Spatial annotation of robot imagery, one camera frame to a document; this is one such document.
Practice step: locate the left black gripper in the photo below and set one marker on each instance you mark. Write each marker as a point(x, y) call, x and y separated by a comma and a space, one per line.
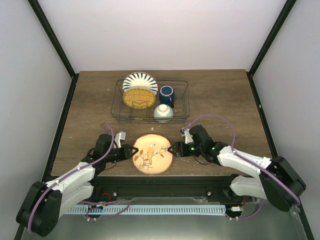
point(126, 154)

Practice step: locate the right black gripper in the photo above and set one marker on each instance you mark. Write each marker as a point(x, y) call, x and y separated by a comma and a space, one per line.
point(179, 149)

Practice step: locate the mint green bowl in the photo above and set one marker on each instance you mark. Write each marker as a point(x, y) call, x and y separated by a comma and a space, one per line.
point(163, 113)

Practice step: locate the black wire dish rack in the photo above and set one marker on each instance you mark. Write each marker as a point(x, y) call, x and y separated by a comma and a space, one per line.
point(125, 114)

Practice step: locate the woven bamboo pattern plate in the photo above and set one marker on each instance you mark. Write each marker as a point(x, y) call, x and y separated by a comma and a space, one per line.
point(139, 98)

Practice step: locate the dark blue mug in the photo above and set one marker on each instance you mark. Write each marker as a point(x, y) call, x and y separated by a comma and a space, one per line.
point(167, 95)

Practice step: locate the blue striped white plate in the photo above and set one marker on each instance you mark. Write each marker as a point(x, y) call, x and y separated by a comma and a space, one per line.
point(140, 80)

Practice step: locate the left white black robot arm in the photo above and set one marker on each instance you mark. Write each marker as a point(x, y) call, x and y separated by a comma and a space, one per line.
point(46, 202)

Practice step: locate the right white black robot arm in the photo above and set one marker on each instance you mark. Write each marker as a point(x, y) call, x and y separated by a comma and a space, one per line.
point(271, 179)

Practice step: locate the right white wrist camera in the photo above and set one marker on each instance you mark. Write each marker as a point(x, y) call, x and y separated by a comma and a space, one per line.
point(185, 133)

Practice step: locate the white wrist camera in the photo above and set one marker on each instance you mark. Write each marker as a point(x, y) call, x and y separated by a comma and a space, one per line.
point(185, 133)
point(119, 138)

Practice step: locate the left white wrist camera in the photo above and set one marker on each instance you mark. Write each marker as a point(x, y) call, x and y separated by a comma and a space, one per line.
point(119, 138)

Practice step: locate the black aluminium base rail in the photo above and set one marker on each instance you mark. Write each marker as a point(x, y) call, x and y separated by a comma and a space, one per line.
point(213, 188)

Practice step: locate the light blue slotted cable duct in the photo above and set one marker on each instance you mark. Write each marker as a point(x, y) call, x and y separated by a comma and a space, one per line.
point(210, 210)

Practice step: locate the left black frame post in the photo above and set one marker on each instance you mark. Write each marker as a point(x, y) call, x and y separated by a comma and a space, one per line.
point(43, 20)

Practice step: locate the black frame post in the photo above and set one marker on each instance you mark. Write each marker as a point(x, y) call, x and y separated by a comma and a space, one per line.
point(43, 20)
point(280, 20)

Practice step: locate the right black frame post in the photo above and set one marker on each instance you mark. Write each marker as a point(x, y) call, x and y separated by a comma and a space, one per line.
point(280, 20)

